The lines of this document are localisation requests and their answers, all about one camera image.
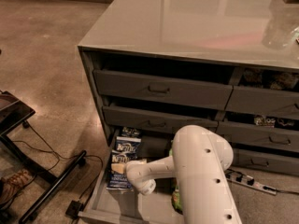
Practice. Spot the blue kettle chip bag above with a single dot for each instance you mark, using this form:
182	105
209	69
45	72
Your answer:
130	132
120	181
127	144

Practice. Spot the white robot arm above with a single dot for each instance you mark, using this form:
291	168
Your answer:
198	161

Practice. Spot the open bottom left drawer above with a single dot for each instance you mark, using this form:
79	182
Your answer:
114	206

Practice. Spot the middle left grey drawer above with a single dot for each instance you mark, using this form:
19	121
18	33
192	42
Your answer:
152	121

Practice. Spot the grey drawer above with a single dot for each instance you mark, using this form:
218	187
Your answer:
162	89
266	162
259	136
152	121
271	103

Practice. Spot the front green Dang bag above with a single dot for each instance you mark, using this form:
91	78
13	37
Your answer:
175	201

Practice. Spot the top left grey drawer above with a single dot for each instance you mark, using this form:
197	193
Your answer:
162	89

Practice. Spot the grey drawer cabinet counter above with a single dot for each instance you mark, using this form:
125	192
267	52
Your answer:
202	40

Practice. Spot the middle right grey drawer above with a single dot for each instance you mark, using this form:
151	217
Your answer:
259	136

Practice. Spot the bottom right grey drawer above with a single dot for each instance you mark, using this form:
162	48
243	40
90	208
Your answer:
266	162

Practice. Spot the top right grey drawer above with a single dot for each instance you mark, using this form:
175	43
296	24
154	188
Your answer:
271	103

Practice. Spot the snack bag on counter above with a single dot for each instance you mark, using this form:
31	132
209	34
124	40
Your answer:
295	35

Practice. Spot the black power adapter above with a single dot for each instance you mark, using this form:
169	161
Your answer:
73	209

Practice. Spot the orange sneaker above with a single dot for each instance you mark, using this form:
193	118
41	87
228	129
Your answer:
11	185

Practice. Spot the white power strip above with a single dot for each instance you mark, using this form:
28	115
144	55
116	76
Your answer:
249	182

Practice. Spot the snack bags in right drawers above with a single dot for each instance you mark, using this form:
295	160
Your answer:
272	80

